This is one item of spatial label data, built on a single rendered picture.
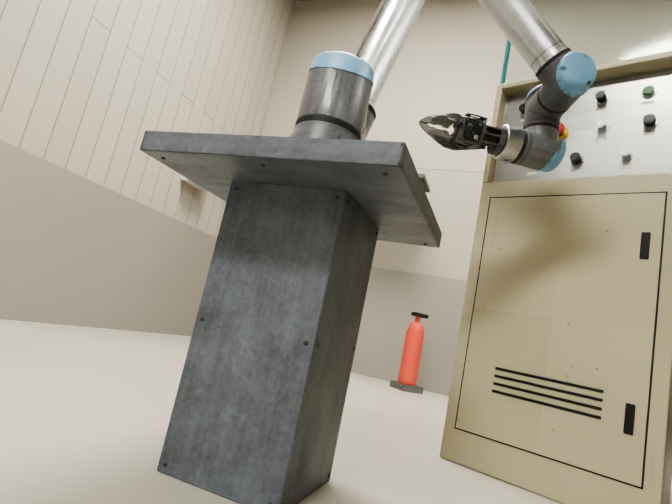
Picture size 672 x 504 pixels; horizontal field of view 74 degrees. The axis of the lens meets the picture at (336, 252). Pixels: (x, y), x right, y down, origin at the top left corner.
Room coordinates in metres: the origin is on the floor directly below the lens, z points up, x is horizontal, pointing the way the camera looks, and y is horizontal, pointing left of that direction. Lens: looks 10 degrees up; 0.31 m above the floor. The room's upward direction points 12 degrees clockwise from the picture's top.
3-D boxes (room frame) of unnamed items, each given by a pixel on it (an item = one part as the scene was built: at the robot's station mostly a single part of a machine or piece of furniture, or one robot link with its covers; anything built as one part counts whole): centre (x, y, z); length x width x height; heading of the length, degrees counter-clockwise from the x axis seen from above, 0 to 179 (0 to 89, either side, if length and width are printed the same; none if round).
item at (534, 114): (1.09, -0.47, 0.99); 0.12 x 0.09 x 0.12; 177
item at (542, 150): (1.09, -0.46, 0.88); 0.12 x 0.09 x 0.10; 97
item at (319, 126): (0.94, 0.07, 0.69); 0.19 x 0.19 x 0.10
